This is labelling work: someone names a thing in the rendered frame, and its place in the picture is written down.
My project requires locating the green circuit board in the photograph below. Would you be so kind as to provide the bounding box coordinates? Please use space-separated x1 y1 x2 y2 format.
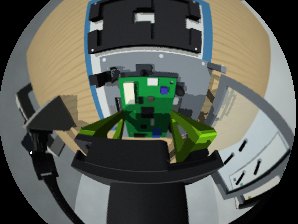
118 77 177 138

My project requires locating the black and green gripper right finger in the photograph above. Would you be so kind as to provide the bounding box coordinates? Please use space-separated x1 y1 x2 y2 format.
170 110 217 162

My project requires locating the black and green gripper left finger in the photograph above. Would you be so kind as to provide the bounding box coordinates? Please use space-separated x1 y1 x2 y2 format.
78 110 125 139

